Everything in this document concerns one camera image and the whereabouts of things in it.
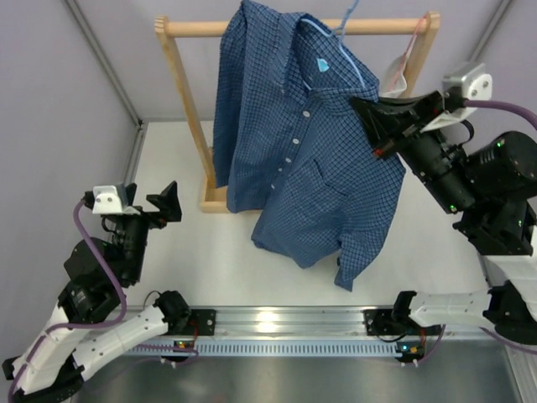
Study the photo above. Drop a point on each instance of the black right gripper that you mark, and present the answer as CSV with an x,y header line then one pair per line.
x,y
395,122

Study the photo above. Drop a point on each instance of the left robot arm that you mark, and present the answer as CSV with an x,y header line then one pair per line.
x,y
87,328

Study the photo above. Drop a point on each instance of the blue wire hanger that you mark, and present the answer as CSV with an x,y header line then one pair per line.
x,y
339,33

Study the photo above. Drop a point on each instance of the wooden clothes rack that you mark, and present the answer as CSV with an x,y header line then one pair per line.
x,y
213,199

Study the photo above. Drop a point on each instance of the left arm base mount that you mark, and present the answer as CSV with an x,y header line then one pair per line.
x,y
197,323

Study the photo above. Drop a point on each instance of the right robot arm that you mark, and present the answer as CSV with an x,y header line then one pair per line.
x,y
490,189

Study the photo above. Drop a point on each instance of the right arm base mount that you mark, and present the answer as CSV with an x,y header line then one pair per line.
x,y
386,323

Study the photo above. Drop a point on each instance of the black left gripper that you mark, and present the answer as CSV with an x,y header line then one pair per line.
x,y
168,202

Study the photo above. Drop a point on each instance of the aluminium frame post right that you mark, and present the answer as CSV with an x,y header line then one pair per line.
x,y
479,48

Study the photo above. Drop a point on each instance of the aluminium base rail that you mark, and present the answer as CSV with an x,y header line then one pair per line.
x,y
290,321

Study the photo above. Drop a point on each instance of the aluminium frame post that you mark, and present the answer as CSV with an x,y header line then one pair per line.
x,y
479,48
75,11

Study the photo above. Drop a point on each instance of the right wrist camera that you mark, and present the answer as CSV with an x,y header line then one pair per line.
x,y
469,81

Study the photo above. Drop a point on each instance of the white shirt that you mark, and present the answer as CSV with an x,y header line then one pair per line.
x,y
385,81

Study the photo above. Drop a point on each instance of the grey slotted cable duct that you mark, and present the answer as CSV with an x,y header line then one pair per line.
x,y
283,348

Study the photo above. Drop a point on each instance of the pink wire hanger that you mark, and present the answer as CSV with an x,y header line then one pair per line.
x,y
398,81

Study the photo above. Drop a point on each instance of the aluminium frame post left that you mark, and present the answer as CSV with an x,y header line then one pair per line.
x,y
75,11

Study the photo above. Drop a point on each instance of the blue checked shirt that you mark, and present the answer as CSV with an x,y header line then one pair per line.
x,y
287,143

